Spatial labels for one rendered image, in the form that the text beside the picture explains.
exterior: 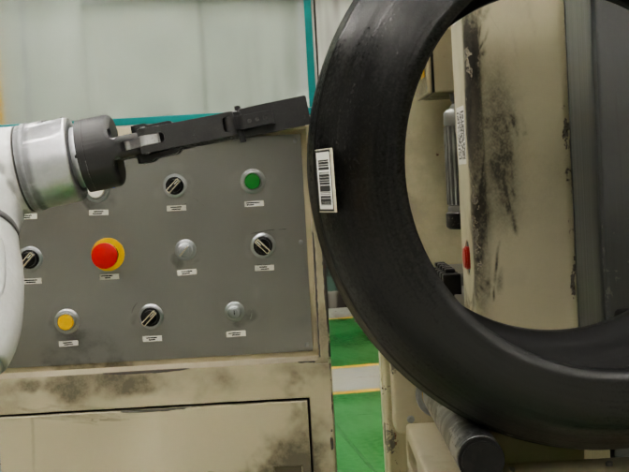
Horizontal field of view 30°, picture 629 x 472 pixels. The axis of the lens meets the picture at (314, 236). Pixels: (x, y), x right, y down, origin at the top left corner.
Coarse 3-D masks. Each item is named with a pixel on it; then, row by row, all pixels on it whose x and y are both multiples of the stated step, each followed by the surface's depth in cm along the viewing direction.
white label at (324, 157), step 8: (320, 152) 111; (328, 152) 109; (320, 160) 111; (328, 160) 109; (320, 168) 111; (328, 168) 109; (320, 176) 111; (328, 176) 110; (320, 184) 112; (328, 184) 110; (320, 192) 112; (328, 192) 110; (320, 200) 112; (328, 200) 110; (320, 208) 112; (328, 208) 110; (336, 208) 109
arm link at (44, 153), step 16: (16, 128) 118; (32, 128) 118; (48, 128) 117; (64, 128) 117; (16, 144) 116; (32, 144) 116; (48, 144) 116; (64, 144) 116; (16, 160) 116; (32, 160) 116; (48, 160) 116; (64, 160) 116; (32, 176) 116; (48, 176) 116; (64, 176) 116; (80, 176) 118; (32, 192) 117; (48, 192) 117; (64, 192) 118; (80, 192) 119; (32, 208) 119
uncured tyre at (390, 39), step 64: (384, 0) 110; (448, 0) 108; (384, 64) 108; (320, 128) 112; (384, 128) 108; (384, 192) 109; (384, 256) 109; (384, 320) 112; (448, 320) 109; (448, 384) 112; (512, 384) 110; (576, 384) 110; (576, 448) 115
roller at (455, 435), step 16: (432, 400) 136; (432, 416) 134; (448, 416) 124; (448, 432) 120; (464, 432) 115; (480, 432) 114; (448, 448) 120; (464, 448) 112; (480, 448) 111; (496, 448) 111; (464, 464) 111; (480, 464) 111; (496, 464) 111
